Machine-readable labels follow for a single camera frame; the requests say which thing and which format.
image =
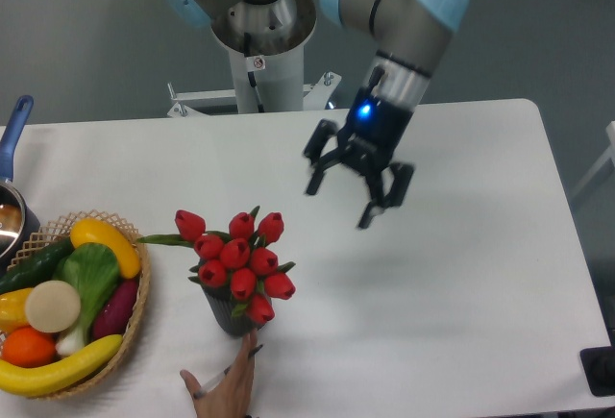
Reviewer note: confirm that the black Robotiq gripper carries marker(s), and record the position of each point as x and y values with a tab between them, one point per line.
373	129

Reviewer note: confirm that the red tulip bouquet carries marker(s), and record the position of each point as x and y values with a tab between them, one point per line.
239	257

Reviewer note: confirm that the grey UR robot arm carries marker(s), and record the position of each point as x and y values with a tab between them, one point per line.
412	37

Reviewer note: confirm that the dark grey ribbed vase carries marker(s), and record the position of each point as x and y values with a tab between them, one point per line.
230	313

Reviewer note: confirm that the person's hand with pen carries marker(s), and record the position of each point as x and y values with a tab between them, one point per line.
232	396

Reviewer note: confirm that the green bok choy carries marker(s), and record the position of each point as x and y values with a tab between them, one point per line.
92	270

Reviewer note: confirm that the purple sweet potato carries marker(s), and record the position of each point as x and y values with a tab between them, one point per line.
115	315

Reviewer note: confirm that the black device at table edge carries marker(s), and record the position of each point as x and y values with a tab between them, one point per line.
598	366

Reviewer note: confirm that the green cucumber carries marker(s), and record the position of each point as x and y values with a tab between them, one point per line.
37	268

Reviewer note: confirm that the beige round disc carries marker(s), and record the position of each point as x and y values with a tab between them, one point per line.
52	306

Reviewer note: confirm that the woven wicker basket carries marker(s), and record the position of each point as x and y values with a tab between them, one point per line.
60	228

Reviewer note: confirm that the yellow bell pepper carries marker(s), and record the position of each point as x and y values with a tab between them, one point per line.
12	309

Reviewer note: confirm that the orange fruit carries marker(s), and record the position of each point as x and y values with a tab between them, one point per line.
29	348

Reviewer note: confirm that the yellow banana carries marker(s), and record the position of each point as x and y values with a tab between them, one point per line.
56	376

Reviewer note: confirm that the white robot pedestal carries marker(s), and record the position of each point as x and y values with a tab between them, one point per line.
265	44

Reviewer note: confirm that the white frame at right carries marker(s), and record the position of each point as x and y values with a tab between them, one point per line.
598	173

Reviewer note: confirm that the blue handled saucepan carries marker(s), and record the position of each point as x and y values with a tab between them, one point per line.
17	219

